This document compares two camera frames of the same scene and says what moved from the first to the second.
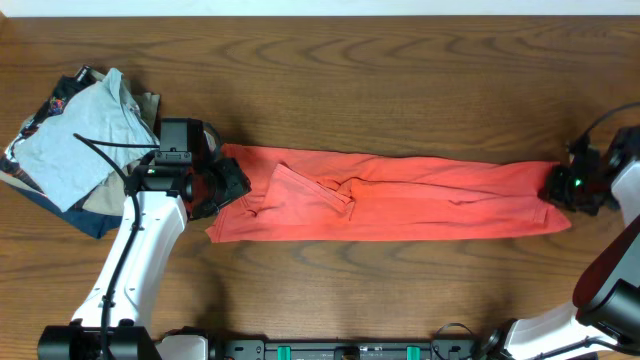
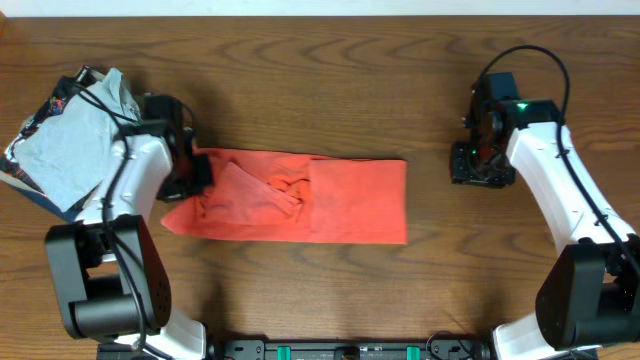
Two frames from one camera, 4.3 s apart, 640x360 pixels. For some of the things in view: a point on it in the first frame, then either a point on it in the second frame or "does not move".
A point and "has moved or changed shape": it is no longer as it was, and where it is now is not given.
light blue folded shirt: x=57 y=168 does not move
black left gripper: x=238 y=183 → x=204 y=183
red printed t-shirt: x=299 y=196 has moved or changed shape
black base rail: x=352 y=349 does not move
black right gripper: x=555 y=192 → x=461 y=175
